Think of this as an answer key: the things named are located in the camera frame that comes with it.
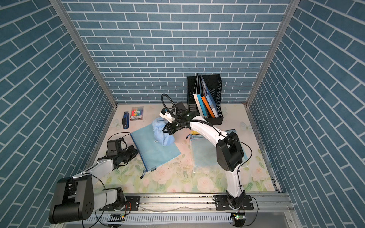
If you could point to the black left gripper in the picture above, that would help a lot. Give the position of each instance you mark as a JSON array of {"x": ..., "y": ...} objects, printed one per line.
[{"x": 131, "y": 148}]

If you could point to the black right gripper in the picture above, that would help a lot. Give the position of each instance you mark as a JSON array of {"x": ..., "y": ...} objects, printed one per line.
[{"x": 169, "y": 126}]

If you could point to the blue microfiber cloth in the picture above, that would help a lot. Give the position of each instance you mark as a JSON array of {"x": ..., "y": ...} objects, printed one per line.
[{"x": 163, "y": 138}]

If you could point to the clear mesh document bag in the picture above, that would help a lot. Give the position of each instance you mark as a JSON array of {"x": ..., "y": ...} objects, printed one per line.
[{"x": 203, "y": 155}]

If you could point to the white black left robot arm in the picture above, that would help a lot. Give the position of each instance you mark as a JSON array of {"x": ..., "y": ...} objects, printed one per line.
[{"x": 74, "y": 198}]

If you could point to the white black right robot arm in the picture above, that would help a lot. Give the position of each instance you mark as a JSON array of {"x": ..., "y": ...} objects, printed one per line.
[{"x": 229, "y": 152}]

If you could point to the teal book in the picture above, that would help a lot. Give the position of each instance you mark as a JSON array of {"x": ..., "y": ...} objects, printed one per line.
[{"x": 204, "y": 111}]

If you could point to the blue stapler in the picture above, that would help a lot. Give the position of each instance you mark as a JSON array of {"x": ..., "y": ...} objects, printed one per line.
[{"x": 125, "y": 120}]

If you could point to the orange book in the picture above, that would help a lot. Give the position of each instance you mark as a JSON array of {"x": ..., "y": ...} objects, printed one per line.
[{"x": 209, "y": 109}]

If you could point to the blue folder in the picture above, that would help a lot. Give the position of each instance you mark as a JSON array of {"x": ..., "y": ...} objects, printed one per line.
[{"x": 209, "y": 97}]

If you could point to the colourful marker pack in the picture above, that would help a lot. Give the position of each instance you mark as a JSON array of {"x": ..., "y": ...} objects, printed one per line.
[{"x": 137, "y": 113}]

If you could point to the black mesh file holder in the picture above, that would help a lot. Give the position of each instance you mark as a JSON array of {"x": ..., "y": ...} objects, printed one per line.
[{"x": 214, "y": 84}]

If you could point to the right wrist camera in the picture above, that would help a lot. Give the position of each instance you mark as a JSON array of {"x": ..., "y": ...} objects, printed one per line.
[{"x": 181, "y": 114}]

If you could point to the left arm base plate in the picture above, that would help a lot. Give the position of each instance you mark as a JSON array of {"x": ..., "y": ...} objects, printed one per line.
[{"x": 131, "y": 204}]

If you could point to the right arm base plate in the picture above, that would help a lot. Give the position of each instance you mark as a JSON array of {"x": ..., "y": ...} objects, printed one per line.
[{"x": 227, "y": 202}]

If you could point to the aluminium front rail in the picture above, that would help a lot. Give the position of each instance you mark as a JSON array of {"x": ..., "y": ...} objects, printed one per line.
[{"x": 197, "y": 208}]

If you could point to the aluminium corner post left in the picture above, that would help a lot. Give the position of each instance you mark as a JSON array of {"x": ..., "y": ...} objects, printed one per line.
[{"x": 69, "y": 25}]

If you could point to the aluminium corner post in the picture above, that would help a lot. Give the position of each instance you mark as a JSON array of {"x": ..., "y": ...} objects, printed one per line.
[
  {"x": 69, "y": 25},
  {"x": 274, "y": 46}
]

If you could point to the aluminium corner post right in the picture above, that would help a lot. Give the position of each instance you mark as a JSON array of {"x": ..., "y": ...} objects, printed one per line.
[{"x": 274, "y": 46}]

